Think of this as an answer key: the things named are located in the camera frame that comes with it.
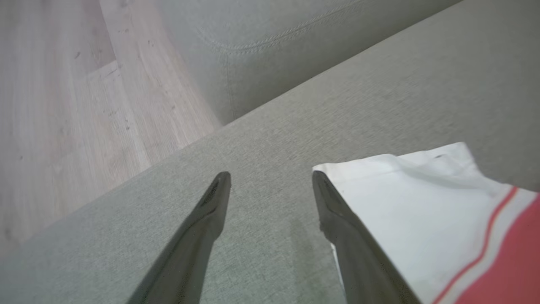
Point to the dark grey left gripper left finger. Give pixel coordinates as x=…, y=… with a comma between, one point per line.
x=185, y=261

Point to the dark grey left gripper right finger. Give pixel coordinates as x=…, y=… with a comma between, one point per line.
x=363, y=270

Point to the red shorts with white trim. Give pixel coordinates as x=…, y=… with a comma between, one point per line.
x=422, y=211

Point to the large grey sofa seat cushion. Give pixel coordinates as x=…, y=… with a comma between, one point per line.
x=274, y=147

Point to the small grey sofa cushion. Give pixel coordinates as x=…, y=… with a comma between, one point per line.
x=253, y=42

